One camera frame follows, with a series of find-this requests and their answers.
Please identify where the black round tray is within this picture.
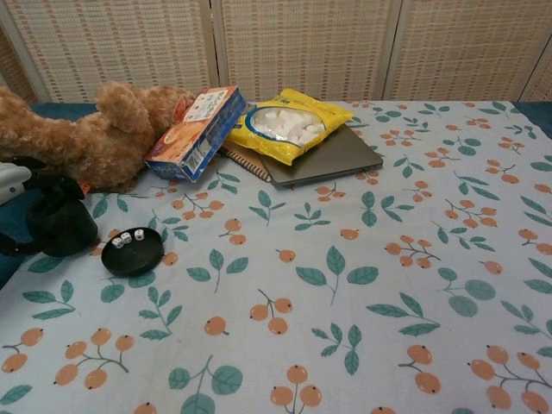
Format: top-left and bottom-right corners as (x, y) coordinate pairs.
(101, 227), (166, 278)

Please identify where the grey closed laptop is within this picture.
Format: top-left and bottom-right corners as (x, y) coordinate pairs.
(260, 124), (385, 190)

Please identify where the brown spiral notebook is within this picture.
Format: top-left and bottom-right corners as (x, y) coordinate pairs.
(219, 144), (273, 183)

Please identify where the woven folding screen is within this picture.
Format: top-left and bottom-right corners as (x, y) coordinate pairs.
(0, 0), (552, 105)

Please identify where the brown curly plush bear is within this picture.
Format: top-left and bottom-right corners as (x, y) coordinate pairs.
(0, 80), (198, 195)

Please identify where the silver and black left robot hand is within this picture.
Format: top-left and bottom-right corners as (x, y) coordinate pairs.
(0, 156), (88, 259)

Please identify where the black dice cup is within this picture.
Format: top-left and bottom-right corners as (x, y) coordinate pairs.
(25, 197), (100, 258)

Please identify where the fruit and leaf print tablecloth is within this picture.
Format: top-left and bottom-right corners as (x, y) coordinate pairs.
(0, 99), (552, 414)

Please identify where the yellow marshmallow bag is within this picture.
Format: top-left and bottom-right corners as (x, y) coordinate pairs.
(227, 88), (354, 166)

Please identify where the blue and orange biscuit box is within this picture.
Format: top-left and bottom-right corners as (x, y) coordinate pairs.
(143, 85), (248, 185)

